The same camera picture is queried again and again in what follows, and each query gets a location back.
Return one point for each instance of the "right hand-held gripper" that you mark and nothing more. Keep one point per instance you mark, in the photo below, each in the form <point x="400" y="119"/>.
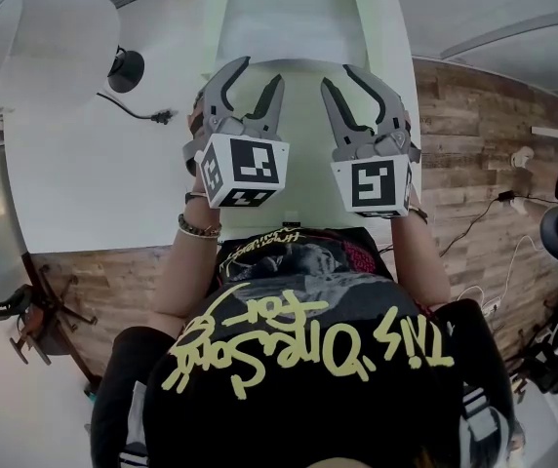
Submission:
<point x="374" y="185"/>

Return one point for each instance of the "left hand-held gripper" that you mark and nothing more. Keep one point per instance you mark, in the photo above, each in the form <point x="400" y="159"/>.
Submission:
<point x="254" y="164"/>

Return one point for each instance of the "person's right forearm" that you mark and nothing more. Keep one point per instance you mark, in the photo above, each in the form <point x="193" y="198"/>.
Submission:
<point x="415" y="261"/>

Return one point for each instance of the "person's left forearm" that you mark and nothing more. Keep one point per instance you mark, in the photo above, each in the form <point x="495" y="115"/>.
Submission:
<point x="184" y="271"/>

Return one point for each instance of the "person's left hand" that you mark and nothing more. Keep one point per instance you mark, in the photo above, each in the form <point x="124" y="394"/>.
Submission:
<point x="198" y="117"/>

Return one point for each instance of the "black wrist band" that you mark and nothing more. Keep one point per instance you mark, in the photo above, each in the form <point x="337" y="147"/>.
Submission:
<point x="193" y="196"/>

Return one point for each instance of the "dark wrist band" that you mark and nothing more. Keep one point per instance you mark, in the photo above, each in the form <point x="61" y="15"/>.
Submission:
<point x="418" y="214"/>

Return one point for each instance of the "white shade table lamp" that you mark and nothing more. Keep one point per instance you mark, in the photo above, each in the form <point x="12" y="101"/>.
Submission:
<point x="50" y="47"/>

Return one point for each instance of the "black shirt with yellow print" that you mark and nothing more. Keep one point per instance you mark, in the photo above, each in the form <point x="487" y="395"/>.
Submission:
<point x="298" y="359"/>

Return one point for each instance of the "black equipment pile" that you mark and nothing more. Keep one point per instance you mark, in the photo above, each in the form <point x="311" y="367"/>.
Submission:
<point x="552" y="354"/>

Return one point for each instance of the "white wall plug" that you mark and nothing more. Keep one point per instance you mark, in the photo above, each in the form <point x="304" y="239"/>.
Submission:
<point x="524" y="156"/>

